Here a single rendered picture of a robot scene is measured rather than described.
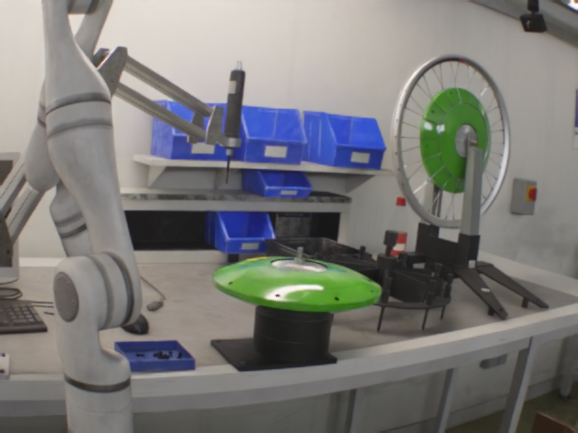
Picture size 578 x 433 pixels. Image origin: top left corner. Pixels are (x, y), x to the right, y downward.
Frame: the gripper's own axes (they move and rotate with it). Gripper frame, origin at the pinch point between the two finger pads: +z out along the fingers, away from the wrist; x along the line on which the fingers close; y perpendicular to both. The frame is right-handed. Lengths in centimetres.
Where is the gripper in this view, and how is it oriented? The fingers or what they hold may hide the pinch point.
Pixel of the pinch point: (138, 331)
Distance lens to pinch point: 116.7
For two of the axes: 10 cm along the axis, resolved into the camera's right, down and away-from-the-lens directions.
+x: 6.4, 1.7, -7.5
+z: 2.7, 8.6, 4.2
